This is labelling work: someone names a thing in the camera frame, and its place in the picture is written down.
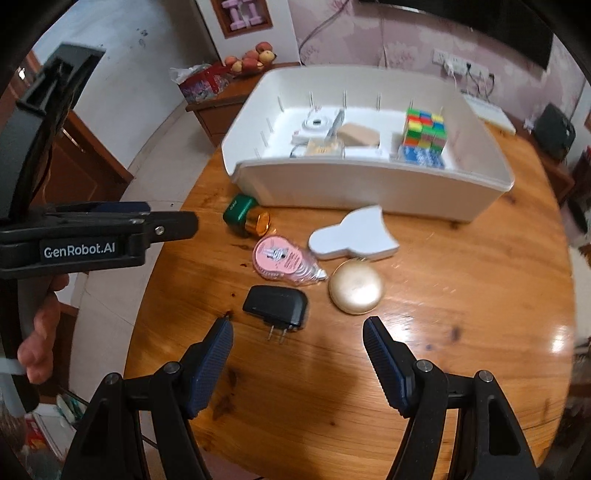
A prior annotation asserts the wooden television cabinet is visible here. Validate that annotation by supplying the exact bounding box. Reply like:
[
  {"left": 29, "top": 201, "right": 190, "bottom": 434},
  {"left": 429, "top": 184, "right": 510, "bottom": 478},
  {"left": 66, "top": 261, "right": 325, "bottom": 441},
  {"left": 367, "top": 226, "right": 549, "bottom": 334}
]
[{"left": 186, "top": 62, "right": 301, "bottom": 145}]

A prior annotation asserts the colourful puzzle cube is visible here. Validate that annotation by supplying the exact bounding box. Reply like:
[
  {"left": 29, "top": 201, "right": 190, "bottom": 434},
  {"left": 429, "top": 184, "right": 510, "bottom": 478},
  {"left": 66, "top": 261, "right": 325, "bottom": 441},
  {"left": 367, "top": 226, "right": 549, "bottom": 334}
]
[{"left": 399, "top": 108, "right": 450, "bottom": 153}]

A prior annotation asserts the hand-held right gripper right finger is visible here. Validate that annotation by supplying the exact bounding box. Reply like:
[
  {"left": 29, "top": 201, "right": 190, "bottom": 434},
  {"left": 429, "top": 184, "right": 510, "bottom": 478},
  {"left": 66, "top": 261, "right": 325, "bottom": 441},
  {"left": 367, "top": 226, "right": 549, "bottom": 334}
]
[{"left": 363, "top": 316, "right": 539, "bottom": 480}]

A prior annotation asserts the white flat scraper-shaped object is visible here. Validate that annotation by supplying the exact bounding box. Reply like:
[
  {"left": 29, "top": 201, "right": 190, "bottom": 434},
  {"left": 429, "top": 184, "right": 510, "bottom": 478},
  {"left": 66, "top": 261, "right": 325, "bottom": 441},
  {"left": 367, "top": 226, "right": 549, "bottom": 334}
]
[{"left": 308, "top": 205, "right": 400, "bottom": 262}]

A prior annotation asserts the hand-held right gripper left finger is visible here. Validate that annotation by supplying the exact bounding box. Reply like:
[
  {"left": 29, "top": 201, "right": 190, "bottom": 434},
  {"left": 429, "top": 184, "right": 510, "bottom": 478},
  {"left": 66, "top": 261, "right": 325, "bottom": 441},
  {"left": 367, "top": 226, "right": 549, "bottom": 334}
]
[{"left": 62, "top": 318, "right": 234, "bottom": 480}]

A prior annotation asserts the bowl of peaches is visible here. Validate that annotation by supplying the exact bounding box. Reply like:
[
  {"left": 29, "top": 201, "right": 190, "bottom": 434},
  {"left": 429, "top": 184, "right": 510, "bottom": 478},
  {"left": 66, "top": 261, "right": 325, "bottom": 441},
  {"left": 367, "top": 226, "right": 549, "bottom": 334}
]
[{"left": 225, "top": 41, "right": 278, "bottom": 75}]

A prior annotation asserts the pink dumbbell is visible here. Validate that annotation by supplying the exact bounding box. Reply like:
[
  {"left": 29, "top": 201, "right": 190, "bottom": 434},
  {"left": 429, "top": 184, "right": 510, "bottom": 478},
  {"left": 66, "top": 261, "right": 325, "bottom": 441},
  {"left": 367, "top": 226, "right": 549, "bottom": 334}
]
[
  {"left": 222, "top": 0, "right": 249, "bottom": 31},
  {"left": 245, "top": 0, "right": 271, "bottom": 25}
]

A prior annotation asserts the gold round compact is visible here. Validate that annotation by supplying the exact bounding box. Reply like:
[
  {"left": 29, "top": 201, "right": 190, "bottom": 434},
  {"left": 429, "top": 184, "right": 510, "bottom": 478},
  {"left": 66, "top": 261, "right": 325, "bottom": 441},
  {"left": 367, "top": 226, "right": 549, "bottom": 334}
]
[{"left": 329, "top": 259, "right": 384, "bottom": 315}]

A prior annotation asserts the white set-top box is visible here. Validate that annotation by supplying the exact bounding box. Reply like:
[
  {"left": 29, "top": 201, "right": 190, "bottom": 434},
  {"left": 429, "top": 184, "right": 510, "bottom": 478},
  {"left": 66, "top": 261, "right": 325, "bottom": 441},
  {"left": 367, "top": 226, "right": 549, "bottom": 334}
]
[{"left": 462, "top": 92, "right": 517, "bottom": 136}]

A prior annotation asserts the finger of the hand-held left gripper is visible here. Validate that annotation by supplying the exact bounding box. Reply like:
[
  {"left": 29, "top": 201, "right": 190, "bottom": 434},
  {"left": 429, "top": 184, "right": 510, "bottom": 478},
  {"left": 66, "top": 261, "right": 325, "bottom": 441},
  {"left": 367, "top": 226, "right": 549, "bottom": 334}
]
[
  {"left": 46, "top": 202, "right": 151, "bottom": 217},
  {"left": 134, "top": 211, "right": 199, "bottom": 242}
]

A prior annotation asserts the black television cable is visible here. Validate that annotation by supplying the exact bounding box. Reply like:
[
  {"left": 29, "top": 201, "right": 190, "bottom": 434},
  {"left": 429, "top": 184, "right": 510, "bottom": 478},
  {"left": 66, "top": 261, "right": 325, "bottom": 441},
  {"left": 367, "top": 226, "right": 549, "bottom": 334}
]
[{"left": 299, "top": 0, "right": 348, "bottom": 52}]

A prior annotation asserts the black plug charger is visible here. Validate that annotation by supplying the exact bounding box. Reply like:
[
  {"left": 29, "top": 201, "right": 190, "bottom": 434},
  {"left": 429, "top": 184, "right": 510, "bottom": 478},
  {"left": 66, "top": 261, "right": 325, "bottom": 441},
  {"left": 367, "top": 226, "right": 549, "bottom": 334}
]
[{"left": 243, "top": 285, "right": 309, "bottom": 345}]

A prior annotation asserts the person's left hand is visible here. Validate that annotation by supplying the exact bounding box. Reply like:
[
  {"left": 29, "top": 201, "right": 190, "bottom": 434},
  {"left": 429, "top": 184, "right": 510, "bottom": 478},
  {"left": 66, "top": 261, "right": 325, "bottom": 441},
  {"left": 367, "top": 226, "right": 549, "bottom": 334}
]
[{"left": 18, "top": 274, "right": 70, "bottom": 384}]

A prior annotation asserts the white digital camera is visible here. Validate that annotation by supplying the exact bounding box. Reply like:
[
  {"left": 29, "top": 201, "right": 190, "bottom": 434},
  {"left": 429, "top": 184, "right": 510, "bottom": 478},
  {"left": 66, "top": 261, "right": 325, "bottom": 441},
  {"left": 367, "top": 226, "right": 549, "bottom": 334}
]
[{"left": 292, "top": 113, "right": 345, "bottom": 148}]

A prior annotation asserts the pink correction tape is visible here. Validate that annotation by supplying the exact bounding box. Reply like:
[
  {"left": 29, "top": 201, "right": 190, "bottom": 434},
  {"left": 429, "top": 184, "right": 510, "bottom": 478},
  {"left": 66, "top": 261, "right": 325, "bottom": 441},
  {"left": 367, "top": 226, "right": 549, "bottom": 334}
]
[{"left": 252, "top": 234, "right": 329, "bottom": 284}]

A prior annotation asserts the white wall socket strip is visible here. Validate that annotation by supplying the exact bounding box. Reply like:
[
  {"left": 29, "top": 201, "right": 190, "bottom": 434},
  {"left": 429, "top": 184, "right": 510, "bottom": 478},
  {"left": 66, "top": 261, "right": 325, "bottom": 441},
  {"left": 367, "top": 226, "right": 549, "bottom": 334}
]
[{"left": 433, "top": 48, "right": 489, "bottom": 75}]

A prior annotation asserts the black flat television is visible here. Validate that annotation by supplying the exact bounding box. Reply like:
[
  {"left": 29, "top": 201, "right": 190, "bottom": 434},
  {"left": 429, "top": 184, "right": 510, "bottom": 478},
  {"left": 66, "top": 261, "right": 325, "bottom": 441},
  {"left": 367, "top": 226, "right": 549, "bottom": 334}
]
[{"left": 359, "top": 0, "right": 554, "bottom": 71}]

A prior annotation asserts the green perfume bottle gold cap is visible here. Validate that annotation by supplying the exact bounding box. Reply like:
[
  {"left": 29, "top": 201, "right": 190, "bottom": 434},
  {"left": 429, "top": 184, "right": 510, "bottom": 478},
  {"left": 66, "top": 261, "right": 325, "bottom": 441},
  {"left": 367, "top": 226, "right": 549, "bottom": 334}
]
[{"left": 222, "top": 194, "right": 272, "bottom": 238}]

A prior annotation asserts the red tissue pack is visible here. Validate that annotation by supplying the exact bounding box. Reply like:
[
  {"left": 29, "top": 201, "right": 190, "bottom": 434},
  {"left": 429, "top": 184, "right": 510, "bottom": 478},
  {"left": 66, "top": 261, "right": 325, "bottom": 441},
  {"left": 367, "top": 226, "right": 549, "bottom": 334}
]
[{"left": 170, "top": 64, "right": 232, "bottom": 103}]

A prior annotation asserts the blue card box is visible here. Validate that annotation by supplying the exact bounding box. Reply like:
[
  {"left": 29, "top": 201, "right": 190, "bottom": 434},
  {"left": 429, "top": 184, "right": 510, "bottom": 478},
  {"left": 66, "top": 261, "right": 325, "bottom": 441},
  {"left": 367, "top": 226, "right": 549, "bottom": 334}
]
[{"left": 398, "top": 145, "right": 446, "bottom": 170}]

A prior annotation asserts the speckled beige card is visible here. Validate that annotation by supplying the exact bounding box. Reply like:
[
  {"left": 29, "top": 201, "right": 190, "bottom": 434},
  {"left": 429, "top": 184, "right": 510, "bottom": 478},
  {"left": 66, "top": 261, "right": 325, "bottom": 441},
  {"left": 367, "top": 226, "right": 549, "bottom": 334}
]
[{"left": 307, "top": 141, "right": 345, "bottom": 156}]

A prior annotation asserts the white power bank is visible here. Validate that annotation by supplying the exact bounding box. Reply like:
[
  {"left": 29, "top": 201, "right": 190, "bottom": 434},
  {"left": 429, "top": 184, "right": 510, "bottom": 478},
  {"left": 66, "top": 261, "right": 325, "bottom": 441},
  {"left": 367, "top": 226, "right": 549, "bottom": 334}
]
[{"left": 344, "top": 145, "right": 391, "bottom": 160}]

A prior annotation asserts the white plastic storage tray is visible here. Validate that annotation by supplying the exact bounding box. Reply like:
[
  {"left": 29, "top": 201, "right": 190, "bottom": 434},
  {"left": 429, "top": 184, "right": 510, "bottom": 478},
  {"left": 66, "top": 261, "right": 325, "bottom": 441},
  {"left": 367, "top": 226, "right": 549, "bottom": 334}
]
[{"left": 222, "top": 65, "right": 515, "bottom": 225}]

